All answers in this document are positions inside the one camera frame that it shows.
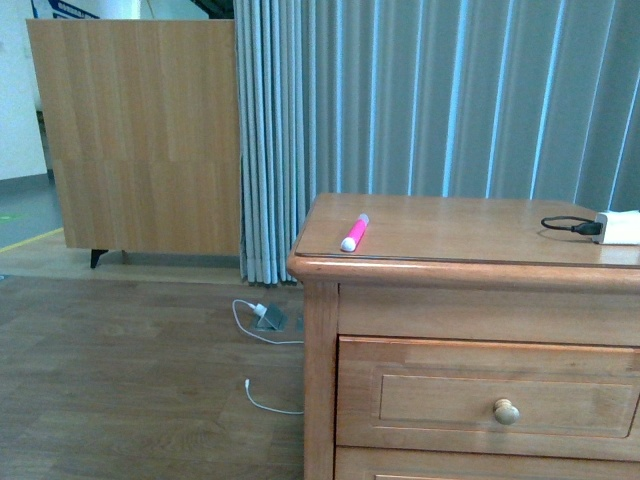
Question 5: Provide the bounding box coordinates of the pink marker with white cap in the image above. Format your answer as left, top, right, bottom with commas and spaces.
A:
340, 213, 369, 253

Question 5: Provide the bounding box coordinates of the wooden drawer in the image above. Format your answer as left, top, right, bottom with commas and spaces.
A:
335, 447, 639, 479
336, 337, 639, 461

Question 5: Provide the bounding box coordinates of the round wooden drawer knob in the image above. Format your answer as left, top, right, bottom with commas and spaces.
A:
493, 398, 520, 426

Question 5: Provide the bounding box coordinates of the metal floor socket box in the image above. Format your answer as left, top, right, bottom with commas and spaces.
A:
253, 303, 288, 332

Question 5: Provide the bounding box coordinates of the wooden nightstand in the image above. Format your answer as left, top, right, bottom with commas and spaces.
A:
287, 194, 639, 479

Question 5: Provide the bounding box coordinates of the light wooden cabinet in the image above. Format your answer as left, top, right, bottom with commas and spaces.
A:
27, 19, 241, 261

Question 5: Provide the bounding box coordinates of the grey pleated curtain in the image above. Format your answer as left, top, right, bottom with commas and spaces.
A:
234, 1, 639, 284

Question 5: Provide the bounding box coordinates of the white power bank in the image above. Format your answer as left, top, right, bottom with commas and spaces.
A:
592, 210, 640, 246

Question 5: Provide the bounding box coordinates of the white charger plug with cable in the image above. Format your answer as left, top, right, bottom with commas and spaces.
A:
231, 299, 303, 346

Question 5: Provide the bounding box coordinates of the white loose cable end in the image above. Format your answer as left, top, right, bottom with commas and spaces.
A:
244, 378, 305, 416

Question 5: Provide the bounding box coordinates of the black usb cable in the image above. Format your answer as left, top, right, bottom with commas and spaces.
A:
540, 215, 605, 237

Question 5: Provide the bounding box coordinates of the blue wall sign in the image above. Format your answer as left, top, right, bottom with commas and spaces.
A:
31, 0, 100, 20

